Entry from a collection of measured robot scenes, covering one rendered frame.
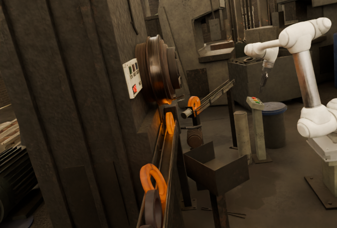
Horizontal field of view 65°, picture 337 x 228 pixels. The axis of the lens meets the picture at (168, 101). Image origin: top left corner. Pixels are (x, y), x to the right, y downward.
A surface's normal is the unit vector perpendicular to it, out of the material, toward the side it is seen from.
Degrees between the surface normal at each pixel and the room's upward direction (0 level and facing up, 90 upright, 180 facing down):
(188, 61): 90
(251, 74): 90
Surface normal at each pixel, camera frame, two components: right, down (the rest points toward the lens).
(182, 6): -0.32, 0.29
